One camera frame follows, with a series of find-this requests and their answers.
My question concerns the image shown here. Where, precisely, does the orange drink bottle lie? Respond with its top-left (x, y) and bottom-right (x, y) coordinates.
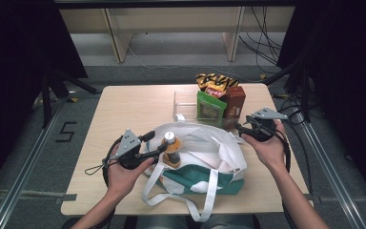
top-left (159, 130), bottom-right (183, 169)

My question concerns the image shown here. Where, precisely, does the beige wooden desk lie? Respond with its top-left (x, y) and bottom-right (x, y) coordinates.
top-left (57, 5), bottom-right (297, 64)

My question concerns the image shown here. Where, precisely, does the black tripod stand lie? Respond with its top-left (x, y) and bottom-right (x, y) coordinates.
top-left (262, 59), bottom-right (313, 124)
top-left (38, 67), bottom-right (102, 129)

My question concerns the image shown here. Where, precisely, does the person's right hand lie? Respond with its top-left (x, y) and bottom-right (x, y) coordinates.
top-left (240, 119), bottom-right (289, 174)

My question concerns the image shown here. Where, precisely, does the brown carton box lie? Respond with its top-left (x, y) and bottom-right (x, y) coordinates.
top-left (223, 85), bottom-right (247, 129)

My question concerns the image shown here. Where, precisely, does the black yellow chips bag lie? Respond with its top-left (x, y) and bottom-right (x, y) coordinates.
top-left (194, 73), bottom-right (240, 99)

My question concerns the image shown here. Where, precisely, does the clear plastic bin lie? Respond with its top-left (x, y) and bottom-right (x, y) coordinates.
top-left (173, 90), bottom-right (242, 129)

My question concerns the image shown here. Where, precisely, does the dark curtain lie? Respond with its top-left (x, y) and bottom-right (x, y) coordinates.
top-left (0, 0), bottom-right (89, 199)
top-left (275, 0), bottom-right (366, 204)

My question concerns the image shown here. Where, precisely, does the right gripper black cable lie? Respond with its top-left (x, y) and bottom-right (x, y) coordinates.
top-left (274, 126), bottom-right (297, 229)

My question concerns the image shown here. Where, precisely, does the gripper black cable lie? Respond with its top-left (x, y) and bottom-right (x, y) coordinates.
top-left (274, 126), bottom-right (297, 229)
top-left (84, 134), bottom-right (126, 193)

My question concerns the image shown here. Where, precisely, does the bundle of black cables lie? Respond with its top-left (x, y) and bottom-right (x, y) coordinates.
top-left (237, 5), bottom-right (284, 74)

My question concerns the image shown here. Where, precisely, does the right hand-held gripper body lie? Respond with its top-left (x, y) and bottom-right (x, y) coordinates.
top-left (243, 107), bottom-right (289, 143)

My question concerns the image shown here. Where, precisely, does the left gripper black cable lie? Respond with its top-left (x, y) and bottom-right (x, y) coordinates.
top-left (84, 134), bottom-right (126, 193)

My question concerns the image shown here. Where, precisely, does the green snack packet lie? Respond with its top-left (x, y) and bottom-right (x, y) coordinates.
top-left (195, 90), bottom-right (229, 124)

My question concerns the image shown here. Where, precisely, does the person's left hand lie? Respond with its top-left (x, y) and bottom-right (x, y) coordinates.
top-left (106, 143), bottom-right (155, 200)

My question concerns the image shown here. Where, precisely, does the white green orange tote bag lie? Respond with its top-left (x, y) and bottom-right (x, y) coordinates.
top-left (140, 121), bottom-right (249, 224)

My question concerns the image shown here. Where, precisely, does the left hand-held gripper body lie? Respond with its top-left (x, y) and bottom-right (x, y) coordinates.
top-left (109, 127), bottom-right (160, 171)

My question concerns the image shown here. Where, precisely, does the aluminium floor rail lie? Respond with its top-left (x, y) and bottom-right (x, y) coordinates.
top-left (0, 94), bottom-right (71, 229)
top-left (298, 120), bottom-right (366, 229)

